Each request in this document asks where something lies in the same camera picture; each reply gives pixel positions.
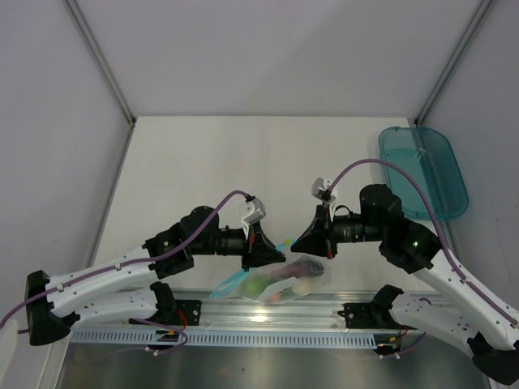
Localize clear zip top bag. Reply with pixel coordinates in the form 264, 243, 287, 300
209, 239, 332, 305

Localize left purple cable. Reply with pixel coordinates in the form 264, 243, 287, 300
0, 190, 256, 361

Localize green cucumber toy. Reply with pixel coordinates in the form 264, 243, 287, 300
241, 276, 266, 299

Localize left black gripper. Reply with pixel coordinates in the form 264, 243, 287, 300
191, 220, 285, 271

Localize purple cable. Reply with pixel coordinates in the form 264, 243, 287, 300
324, 158, 519, 360
0, 190, 256, 361

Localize left aluminium frame post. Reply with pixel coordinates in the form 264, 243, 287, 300
62, 0, 136, 128

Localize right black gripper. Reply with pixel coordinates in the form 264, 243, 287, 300
291, 202, 385, 260

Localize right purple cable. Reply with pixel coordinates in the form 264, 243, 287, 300
324, 158, 519, 360

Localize pink peach toy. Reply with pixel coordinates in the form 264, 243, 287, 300
268, 293, 282, 303

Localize purple eggplant toy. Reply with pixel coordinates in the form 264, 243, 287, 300
278, 259, 324, 278

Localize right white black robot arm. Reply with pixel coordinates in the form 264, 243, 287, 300
291, 184, 518, 386

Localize teal plastic bin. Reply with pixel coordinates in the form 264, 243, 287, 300
378, 126, 469, 221

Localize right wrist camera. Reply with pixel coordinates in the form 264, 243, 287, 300
311, 177, 338, 220

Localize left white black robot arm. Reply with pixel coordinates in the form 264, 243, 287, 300
25, 203, 286, 346

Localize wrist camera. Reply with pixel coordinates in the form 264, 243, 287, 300
311, 177, 338, 220
239, 195, 267, 237

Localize aluminium rail beam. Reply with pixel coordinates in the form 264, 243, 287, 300
76, 288, 459, 334

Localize right aluminium frame post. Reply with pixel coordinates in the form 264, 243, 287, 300
410, 0, 498, 127

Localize white slotted cable duct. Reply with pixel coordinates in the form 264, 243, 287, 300
71, 327, 377, 349

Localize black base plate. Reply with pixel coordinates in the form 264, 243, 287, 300
148, 300, 203, 327
337, 302, 405, 330

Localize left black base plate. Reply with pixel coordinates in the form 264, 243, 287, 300
148, 300, 203, 327

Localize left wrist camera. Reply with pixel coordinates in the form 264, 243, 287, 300
239, 195, 267, 237

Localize aluminium frame post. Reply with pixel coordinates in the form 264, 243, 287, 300
410, 0, 498, 127
62, 0, 136, 128

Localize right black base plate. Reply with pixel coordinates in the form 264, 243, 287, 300
337, 302, 405, 330

